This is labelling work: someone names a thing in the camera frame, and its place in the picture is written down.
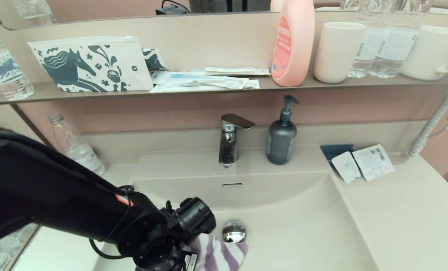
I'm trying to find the purple white striped towel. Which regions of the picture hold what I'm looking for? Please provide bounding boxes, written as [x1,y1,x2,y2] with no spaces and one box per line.
[188,232,249,271]

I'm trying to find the chrome lever faucet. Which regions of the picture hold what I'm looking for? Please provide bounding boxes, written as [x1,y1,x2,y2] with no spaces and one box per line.
[219,113,256,169]

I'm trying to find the beige ceramic sink basin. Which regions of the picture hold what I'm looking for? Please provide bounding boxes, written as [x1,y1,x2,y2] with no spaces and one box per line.
[92,151,384,271]

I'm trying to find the chrome drain stopper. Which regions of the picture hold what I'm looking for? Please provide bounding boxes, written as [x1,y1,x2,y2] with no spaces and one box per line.
[222,219,248,244]

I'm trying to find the slim clear plastic bottle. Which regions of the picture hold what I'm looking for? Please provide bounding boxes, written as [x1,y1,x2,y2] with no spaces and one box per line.
[48,113,107,176]

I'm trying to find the dark grey soap pump bottle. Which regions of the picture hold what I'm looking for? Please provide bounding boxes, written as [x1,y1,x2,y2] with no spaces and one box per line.
[266,94,301,166]

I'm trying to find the clear plastic wrapped items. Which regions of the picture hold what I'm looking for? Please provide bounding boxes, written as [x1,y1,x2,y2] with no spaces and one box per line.
[0,224,39,271]

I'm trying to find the long thin white packet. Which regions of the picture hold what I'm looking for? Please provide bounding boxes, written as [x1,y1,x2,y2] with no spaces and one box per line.
[149,84,260,94]

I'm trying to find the white toothbrush packet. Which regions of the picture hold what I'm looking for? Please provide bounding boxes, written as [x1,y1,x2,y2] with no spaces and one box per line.
[150,70,261,90]

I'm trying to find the teal tray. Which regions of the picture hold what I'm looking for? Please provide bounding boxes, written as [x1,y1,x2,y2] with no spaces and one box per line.
[320,144,355,166]

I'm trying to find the small white sachet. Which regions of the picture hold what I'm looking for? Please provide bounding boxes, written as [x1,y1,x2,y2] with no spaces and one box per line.
[331,151,361,184]

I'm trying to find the flat white amenity packet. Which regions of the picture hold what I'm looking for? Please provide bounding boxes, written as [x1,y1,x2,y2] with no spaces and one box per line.
[184,67,272,76]

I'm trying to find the small horse print packet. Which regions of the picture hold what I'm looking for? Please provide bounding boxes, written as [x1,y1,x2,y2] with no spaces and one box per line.
[142,48,172,72]

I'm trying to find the white horse print pouch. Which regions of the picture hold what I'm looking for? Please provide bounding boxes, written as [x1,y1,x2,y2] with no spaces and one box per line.
[27,35,155,93]

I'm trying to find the large white printed sachet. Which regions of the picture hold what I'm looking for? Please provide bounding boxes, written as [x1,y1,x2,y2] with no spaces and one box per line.
[351,144,396,182]

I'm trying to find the pink lotion bottle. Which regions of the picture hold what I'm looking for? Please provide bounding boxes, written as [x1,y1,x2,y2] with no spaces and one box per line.
[270,0,316,88]

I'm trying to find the water bottle with horse label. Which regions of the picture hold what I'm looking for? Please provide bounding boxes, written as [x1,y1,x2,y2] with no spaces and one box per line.
[0,11,35,102]

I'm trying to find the clear ribbed water bottle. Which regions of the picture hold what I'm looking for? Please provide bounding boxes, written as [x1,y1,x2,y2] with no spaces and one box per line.
[368,0,433,79]
[347,0,389,79]

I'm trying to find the black labelled left wrist camera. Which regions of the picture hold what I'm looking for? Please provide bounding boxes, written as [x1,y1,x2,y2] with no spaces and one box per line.
[182,252,199,271]

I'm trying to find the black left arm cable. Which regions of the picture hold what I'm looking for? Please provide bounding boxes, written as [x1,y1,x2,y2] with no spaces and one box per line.
[88,184,136,261]

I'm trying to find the grey wall shelf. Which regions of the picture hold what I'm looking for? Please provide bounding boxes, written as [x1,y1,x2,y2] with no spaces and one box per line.
[0,73,448,106]

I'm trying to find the wall mirror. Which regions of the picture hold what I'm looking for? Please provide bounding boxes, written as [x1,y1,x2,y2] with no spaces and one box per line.
[0,0,448,31]

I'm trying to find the white handleless cup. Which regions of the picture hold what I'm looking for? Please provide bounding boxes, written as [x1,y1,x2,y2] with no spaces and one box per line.
[313,21,368,84]

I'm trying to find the white coiled cord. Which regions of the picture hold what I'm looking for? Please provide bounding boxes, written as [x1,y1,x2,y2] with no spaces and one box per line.
[408,88,448,158]

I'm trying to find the white mug with handle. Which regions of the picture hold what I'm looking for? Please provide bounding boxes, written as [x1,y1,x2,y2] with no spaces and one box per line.
[399,25,448,81]

